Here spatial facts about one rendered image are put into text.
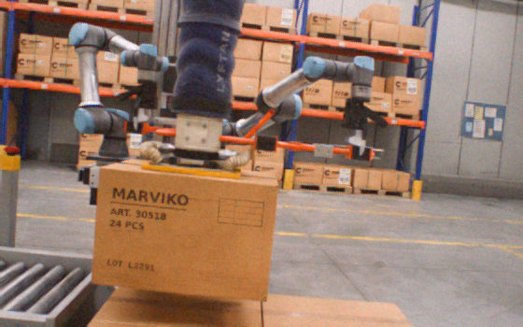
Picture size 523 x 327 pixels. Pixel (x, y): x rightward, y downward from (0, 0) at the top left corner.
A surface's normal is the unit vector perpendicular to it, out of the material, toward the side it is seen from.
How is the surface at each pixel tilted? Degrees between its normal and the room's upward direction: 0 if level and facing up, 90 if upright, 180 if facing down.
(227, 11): 101
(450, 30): 90
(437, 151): 90
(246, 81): 85
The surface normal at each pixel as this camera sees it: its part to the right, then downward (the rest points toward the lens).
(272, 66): 0.11, 0.02
